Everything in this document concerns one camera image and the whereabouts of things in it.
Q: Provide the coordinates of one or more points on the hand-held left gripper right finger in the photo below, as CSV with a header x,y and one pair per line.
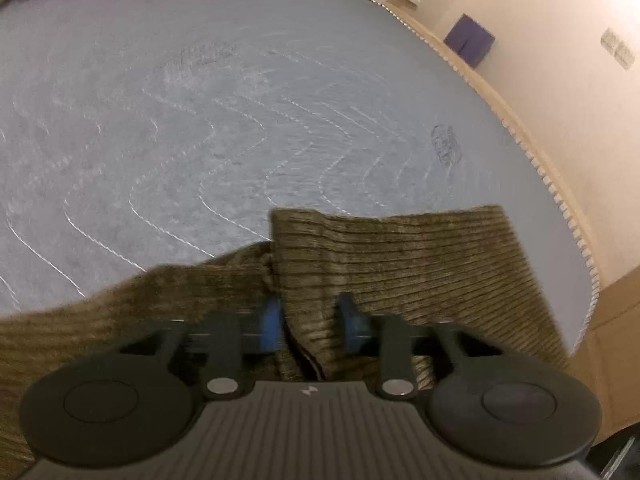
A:
x,y
352,328

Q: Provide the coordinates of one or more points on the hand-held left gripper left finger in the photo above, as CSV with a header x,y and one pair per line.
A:
x,y
270,326

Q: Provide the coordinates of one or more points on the grey bed mattress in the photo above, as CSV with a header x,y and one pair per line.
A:
x,y
225,85

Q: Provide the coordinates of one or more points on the purple box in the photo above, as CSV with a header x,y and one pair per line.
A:
x,y
469,39

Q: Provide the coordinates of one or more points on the wooden bed frame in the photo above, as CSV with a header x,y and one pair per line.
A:
x,y
615,340

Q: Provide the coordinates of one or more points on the wall outlet plate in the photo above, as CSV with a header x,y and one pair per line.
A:
x,y
617,47

